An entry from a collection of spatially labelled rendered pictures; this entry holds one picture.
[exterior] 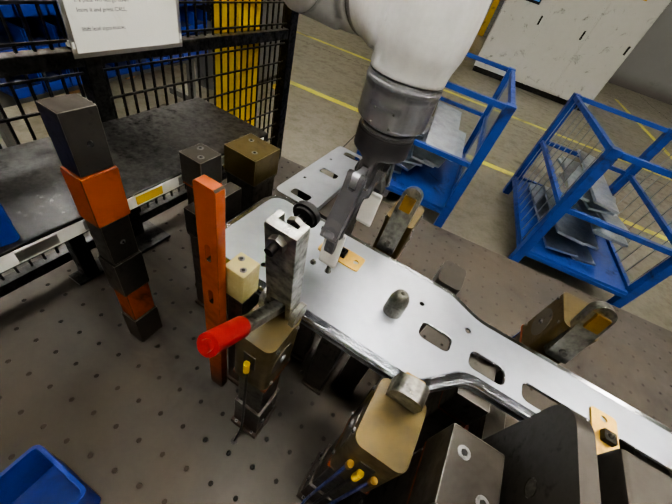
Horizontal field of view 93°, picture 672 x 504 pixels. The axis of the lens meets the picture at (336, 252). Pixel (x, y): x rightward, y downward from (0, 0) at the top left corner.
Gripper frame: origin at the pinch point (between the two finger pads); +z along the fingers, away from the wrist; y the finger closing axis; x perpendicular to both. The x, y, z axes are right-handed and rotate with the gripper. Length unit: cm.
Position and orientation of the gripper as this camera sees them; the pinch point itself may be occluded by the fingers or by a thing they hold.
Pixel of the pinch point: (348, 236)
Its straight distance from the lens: 54.8
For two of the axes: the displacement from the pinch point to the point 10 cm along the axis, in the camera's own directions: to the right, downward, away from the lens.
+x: 8.4, 5.0, -2.0
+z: -2.3, 6.8, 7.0
